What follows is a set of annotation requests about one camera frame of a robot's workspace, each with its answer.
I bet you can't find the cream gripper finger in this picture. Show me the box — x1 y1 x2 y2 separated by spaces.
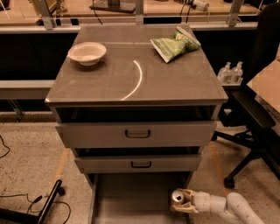
178 189 195 201
171 204 196 214

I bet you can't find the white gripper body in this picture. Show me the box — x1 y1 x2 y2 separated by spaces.
193 192 227 214

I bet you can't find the orange soda can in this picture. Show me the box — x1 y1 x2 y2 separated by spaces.
171 190 185 206

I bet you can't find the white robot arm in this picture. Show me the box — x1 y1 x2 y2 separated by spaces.
171 189 265 224

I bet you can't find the middle grey drawer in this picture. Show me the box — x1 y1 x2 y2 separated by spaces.
75 154 201 173

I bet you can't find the grey drawer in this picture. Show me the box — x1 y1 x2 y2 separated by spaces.
56 121 216 149
75 154 201 173

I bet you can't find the bottom open drawer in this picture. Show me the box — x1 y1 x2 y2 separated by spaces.
88 172 193 224

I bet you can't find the top grey drawer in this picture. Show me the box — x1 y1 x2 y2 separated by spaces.
56 121 216 149

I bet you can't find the grey drawer cabinet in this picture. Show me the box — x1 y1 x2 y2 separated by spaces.
45 24 229 224

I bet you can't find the black office chair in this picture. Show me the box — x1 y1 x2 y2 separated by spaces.
213 3 280 188

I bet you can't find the left clear sanitizer bottle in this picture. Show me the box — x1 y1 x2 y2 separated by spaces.
218 62 231 84

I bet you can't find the clear sanitizer bottle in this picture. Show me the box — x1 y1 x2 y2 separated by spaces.
218 62 231 84
230 61 243 83

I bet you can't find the right clear sanitizer bottle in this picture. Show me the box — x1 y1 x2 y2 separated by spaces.
230 61 243 83

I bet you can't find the green chip bag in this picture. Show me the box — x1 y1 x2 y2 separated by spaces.
150 26 200 63

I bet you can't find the white bowl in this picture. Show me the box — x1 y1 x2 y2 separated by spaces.
68 42 107 67

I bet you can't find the black chair base leg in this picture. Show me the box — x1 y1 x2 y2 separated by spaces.
0 179 65 224

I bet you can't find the white power adapter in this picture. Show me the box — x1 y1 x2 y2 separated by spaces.
192 0 209 11

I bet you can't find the black monitor stand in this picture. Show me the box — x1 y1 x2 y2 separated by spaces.
89 0 136 13

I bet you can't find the black floor cable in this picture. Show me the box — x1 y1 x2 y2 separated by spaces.
0 134 72 224

